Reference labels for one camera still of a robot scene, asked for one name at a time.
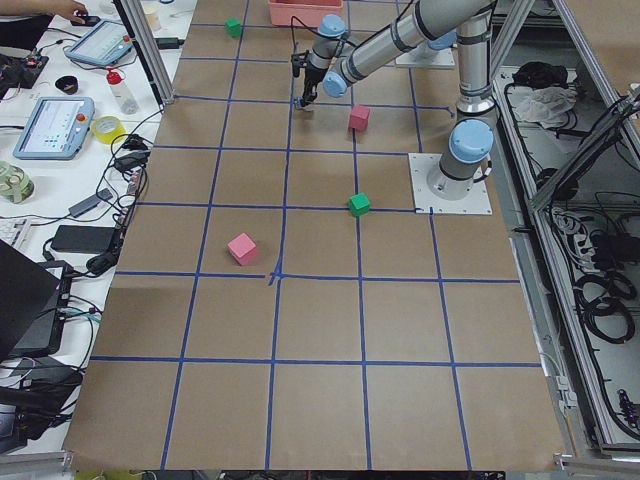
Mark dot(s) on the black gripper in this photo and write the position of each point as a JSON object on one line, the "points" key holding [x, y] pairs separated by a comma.
{"points": [[311, 79]]}

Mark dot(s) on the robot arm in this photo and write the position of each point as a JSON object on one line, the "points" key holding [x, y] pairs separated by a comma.
{"points": [[472, 138], [337, 62]]}

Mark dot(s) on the person hand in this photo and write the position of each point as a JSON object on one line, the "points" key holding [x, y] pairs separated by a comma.
{"points": [[71, 10]]}

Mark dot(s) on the pink cube centre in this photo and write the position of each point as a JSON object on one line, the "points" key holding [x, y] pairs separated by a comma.
{"points": [[359, 117]]}

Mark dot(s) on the pink cube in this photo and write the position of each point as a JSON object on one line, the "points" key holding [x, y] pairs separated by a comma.
{"points": [[243, 249], [359, 117]]}

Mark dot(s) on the pink plastic bin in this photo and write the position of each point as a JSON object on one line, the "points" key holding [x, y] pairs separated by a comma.
{"points": [[310, 12]]}

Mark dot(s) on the green cube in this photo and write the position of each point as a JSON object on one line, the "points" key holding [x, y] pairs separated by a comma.
{"points": [[233, 27], [359, 204]]}

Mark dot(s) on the pink cube far left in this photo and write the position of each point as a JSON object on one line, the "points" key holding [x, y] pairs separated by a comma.
{"points": [[243, 249]]}

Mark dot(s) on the white squeeze bottle red cap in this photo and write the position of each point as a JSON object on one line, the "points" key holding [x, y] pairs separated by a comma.
{"points": [[122, 94]]}

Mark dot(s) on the teach pendant upper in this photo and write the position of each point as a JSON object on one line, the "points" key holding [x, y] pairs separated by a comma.
{"points": [[103, 45]]}

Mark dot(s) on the teach pendant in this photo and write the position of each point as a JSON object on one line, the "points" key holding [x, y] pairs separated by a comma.
{"points": [[56, 129], [103, 45]]}

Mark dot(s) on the yellow tape roll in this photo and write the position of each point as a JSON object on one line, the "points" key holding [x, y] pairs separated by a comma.
{"points": [[108, 130]]}

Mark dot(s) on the black bowl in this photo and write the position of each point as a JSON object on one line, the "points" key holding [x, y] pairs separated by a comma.
{"points": [[67, 84]]}

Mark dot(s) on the teach pendant lower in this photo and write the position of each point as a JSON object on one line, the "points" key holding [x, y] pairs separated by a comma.
{"points": [[56, 129]]}

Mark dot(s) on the black laptop charger brick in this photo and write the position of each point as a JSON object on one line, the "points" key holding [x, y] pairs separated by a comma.
{"points": [[82, 239]]}

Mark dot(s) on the green tape roll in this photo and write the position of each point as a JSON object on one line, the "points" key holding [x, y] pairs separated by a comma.
{"points": [[16, 185]]}

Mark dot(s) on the black laptop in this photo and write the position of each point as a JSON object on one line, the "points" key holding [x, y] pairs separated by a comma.
{"points": [[33, 296]]}

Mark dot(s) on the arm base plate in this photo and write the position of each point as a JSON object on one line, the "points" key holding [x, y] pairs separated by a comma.
{"points": [[423, 56], [435, 193]]}

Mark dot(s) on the aluminium frame post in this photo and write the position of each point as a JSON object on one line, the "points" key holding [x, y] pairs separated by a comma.
{"points": [[133, 18]]}

